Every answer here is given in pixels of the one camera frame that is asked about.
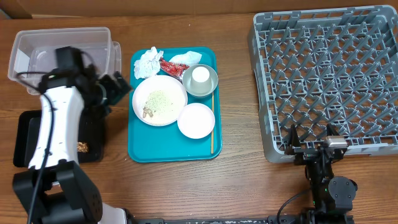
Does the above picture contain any white napkin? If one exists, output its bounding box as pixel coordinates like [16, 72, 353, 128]
[134, 47, 164, 79]

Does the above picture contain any grey dish rack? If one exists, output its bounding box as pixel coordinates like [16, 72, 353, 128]
[248, 5, 397, 163]

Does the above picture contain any small white plate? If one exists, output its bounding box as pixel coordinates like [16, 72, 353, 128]
[177, 103, 212, 139]

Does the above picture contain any teal serving tray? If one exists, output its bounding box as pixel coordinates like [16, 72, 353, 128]
[127, 46, 223, 163]

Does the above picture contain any clear plastic bin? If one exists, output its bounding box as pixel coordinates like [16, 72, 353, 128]
[8, 27, 121, 95]

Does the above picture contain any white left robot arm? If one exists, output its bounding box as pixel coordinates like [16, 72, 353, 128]
[12, 46, 135, 223]

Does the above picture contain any black tray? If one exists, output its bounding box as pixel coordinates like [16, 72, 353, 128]
[13, 110, 106, 167]

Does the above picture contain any white tissue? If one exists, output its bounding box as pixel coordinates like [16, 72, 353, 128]
[169, 51, 202, 67]

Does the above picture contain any large white plate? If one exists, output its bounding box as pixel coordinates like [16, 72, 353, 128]
[131, 75, 188, 126]

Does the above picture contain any wooden chopstick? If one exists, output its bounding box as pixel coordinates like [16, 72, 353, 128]
[211, 92, 215, 155]

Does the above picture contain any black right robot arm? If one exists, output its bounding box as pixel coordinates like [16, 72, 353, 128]
[276, 124, 358, 223]

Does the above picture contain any red snack wrapper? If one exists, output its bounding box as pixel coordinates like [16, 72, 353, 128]
[159, 57, 189, 78]

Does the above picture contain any white paper cup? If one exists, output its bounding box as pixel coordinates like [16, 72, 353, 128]
[190, 66, 211, 94]

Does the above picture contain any pile of white rice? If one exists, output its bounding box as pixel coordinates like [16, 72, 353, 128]
[142, 90, 174, 118]

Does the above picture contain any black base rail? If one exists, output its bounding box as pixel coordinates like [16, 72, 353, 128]
[135, 215, 299, 224]

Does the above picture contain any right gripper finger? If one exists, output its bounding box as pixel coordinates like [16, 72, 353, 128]
[288, 124, 300, 149]
[326, 123, 340, 136]

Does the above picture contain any brown food piece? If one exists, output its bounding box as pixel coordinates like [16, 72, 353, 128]
[77, 142, 90, 153]

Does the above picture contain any grey bowl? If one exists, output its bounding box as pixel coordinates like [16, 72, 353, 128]
[182, 64, 218, 98]

